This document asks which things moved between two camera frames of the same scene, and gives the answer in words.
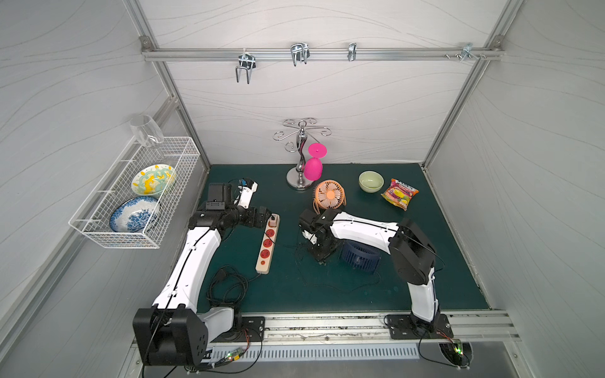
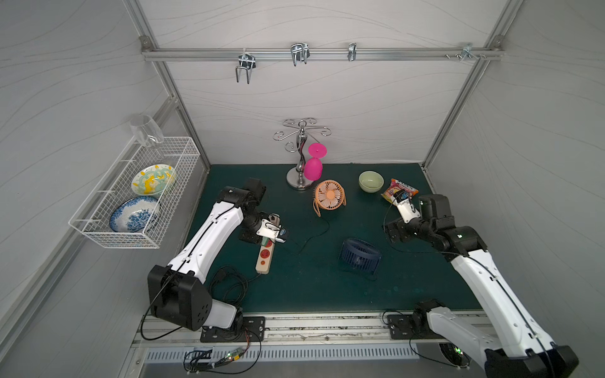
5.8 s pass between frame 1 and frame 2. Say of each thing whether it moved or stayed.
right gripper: moved
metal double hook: stayed
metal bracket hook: stayed
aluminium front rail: stayed
